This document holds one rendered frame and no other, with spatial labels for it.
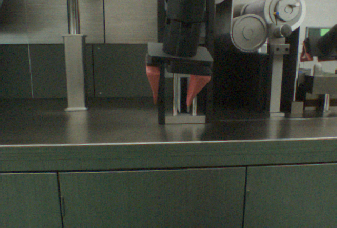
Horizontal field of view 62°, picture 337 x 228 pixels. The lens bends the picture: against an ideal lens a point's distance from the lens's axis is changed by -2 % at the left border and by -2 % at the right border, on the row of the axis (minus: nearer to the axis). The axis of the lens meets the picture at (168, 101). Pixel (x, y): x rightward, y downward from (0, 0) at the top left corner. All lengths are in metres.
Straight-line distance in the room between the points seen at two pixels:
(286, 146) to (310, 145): 0.07
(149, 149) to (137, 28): 0.70
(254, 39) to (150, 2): 0.50
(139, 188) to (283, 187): 0.39
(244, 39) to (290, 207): 0.54
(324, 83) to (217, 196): 0.55
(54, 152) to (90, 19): 0.72
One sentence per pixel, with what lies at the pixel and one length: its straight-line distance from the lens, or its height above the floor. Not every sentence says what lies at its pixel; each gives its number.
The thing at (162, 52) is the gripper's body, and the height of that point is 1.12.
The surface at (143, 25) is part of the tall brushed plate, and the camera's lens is 1.29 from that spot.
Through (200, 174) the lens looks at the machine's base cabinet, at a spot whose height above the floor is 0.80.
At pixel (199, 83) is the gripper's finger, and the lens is 0.47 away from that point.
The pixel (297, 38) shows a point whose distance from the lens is 1.10.
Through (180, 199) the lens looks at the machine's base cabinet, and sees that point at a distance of 0.81.
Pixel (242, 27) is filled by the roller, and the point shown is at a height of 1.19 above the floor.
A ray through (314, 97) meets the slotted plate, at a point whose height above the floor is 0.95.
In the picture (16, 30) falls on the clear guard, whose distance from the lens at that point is 1.28.
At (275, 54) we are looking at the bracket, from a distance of 1.00.
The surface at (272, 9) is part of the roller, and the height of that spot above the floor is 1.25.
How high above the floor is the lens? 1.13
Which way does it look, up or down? 11 degrees down
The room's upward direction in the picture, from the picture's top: straight up
